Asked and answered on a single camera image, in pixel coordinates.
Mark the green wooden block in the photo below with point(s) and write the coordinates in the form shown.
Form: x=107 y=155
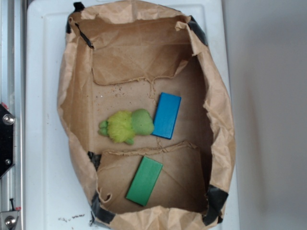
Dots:
x=144 y=181

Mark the blue wooden block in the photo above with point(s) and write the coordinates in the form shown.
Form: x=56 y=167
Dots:
x=166 y=115

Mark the green plush toy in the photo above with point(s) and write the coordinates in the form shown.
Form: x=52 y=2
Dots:
x=124 y=125

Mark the brown paper bag tray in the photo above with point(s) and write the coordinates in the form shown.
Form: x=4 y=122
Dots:
x=122 y=56

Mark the white plastic base tray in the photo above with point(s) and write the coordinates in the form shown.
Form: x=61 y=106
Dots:
x=54 y=198

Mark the black metal bracket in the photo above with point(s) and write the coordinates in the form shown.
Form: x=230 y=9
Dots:
x=7 y=155

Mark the aluminium frame rail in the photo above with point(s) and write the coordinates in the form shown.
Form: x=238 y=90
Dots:
x=12 y=95

